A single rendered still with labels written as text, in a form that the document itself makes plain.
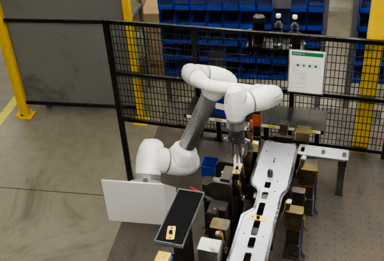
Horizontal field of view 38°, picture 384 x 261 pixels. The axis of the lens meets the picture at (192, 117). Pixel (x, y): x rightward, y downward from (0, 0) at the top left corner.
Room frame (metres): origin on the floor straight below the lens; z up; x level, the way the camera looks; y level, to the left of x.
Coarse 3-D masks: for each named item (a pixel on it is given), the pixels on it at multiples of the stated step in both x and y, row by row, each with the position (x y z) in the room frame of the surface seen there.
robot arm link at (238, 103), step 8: (232, 88) 2.14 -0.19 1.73; (240, 88) 2.13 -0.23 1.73; (232, 96) 2.10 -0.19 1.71; (240, 96) 2.10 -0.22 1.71; (248, 96) 2.13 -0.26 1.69; (224, 104) 2.13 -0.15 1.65; (232, 104) 2.09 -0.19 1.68; (240, 104) 2.08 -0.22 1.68; (248, 104) 2.10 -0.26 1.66; (232, 112) 2.08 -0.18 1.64; (240, 112) 2.08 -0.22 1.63; (248, 112) 2.10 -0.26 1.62; (232, 120) 2.09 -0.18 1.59; (240, 120) 2.09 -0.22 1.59
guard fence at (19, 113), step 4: (0, 36) 4.71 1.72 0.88; (0, 40) 4.71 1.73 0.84; (0, 44) 4.72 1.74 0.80; (4, 48) 4.71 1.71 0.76; (4, 52) 4.71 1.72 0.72; (4, 56) 4.71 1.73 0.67; (8, 64) 4.71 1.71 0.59; (8, 68) 4.71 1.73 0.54; (8, 72) 4.72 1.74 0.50; (12, 80) 4.71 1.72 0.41; (12, 84) 4.71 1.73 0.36; (16, 92) 4.71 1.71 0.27; (16, 96) 4.71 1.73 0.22; (16, 100) 4.72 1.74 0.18; (20, 108) 4.71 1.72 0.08; (20, 112) 4.71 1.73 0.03; (16, 116) 4.68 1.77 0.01; (20, 116) 4.68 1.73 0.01; (24, 116) 4.67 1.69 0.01
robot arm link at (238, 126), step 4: (244, 120) 2.10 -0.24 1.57; (228, 124) 2.10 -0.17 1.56; (232, 124) 2.09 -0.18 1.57; (236, 124) 2.08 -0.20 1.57; (240, 124) 2.08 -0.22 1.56; (244, 124) 2.10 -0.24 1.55; (228, 128) 2.10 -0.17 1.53; (232, 128) 2.09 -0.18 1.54; (236, 128) 2.08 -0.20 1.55; (240, 128) 2.08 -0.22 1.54; (244, 128) 2.10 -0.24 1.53
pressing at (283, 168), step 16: (272, 144) 2.64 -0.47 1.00; (288, 144) 2.63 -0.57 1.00; (256, 160) 2.49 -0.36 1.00; (272, 160) 2.49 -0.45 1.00; (288, 160) 2.48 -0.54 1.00; (256, 176) 2.36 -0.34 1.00; (288, 176) 2.34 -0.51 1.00; (272, 192) 2.22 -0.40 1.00; (256, 208) 2.11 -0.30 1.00; (272, 208) 2.10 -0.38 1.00; (240, 224) 2.00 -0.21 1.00; (272, 224) 1.98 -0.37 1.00; (240, 240) 1.89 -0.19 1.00; (256, 240) 1.88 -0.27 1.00; (240, 256) 1.79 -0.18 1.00; (256, 256) 1.78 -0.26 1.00
